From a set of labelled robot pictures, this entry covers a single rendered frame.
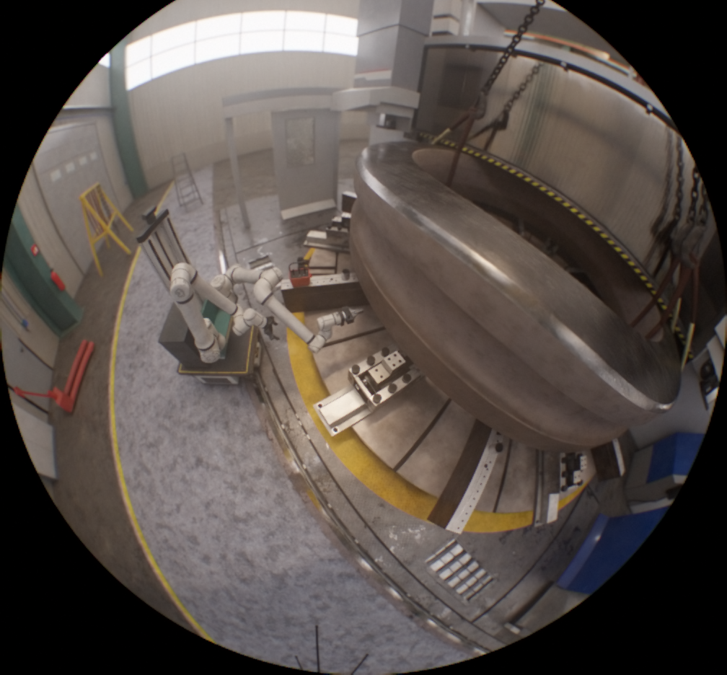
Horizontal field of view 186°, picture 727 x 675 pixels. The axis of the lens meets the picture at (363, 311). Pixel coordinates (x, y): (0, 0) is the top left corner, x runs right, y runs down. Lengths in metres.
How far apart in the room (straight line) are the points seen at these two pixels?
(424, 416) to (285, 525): 1.65
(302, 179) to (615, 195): 5.44
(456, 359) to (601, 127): 3.81
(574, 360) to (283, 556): 2.56
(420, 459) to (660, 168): 4.57
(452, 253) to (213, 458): 2.61
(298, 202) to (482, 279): 4.49
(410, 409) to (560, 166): 3.88
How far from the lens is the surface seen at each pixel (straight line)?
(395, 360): 1.58
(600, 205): 3.96
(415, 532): 2.44
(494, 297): 0.95
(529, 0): 7.18
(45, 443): 5.77
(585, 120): 4.15
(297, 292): 2.24
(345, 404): 1.82
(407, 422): 2.01
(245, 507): 2.47
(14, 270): 7.19
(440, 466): 2.07
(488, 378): 1.41
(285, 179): 4.78
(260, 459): 2.36
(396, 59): 4.16
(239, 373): 2.27
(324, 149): 4.94
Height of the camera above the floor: 2.22
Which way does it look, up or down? 51 degrees down
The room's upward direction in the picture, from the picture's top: 7 degrees clockwise
